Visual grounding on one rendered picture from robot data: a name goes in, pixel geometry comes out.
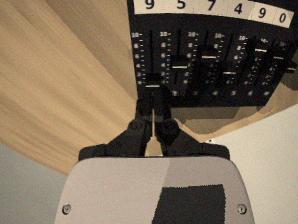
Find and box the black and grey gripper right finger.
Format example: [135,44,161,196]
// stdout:
[154,86,230,159]

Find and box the black lighting desk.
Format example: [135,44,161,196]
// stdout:
[127,0,298,108]

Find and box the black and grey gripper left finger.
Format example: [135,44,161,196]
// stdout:
[78,86,153,161]

